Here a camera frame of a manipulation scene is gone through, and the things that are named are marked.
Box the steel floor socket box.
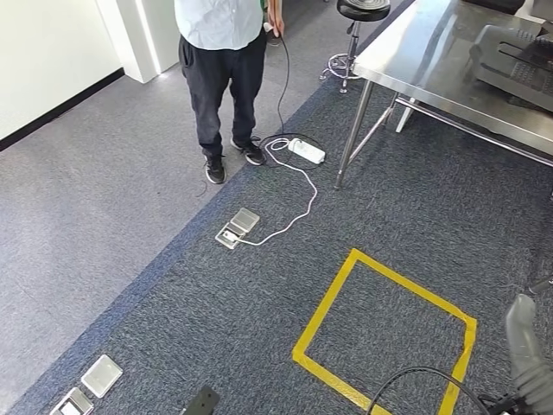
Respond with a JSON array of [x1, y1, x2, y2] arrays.
[[48, 354, 124, 415], [214, 207, 261, 251]]

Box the yellow floor tape square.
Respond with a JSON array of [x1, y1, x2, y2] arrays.
[[291, 247, 478, 415]]

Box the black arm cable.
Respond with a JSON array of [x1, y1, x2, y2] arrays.
[[364, 366, 519, 415]]

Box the steel workbench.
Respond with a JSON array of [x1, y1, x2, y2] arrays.
[[334, 0, 553, 190]]

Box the black ribbed round stool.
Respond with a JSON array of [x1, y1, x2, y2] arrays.
[[320, 0, 392, 94]]

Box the black floor cable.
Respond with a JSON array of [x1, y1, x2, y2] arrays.
[[259, 34, 324, 170]]

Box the white power strip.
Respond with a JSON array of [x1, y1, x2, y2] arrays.
[[287, 137, 326, 165]]

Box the white floor cable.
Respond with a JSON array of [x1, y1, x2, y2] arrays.
[[233, 137, 320, 247]]

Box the person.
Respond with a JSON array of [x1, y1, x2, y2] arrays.
[[174, 0, 286, 186]]

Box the black robot body plate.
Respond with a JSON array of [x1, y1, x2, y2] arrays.
[[180, 385, 221, 415]]

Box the black plastic engine cover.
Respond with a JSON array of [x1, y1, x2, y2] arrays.
[[469, 23, 553, 114]]

